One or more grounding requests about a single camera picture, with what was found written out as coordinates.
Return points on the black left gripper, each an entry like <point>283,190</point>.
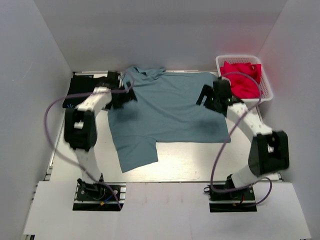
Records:
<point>129,96</point>

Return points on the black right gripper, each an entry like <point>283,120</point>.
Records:
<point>207,91</point>

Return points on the teal blue t-shirt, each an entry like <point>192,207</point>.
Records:
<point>165,111</point>

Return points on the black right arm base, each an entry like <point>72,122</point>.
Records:
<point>242,201</point>

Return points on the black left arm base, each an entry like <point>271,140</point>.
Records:
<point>99,198</point>

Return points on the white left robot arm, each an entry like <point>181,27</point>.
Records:
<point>80,128</point>

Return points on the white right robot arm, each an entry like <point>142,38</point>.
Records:
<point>269,150</point>

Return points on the crumpled red t-shirt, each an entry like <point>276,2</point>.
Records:
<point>242,86</point>

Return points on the folded black t-shirt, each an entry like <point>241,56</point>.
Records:
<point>80,84</point>

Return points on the white plastic basket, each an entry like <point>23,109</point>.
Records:
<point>265,90</point>

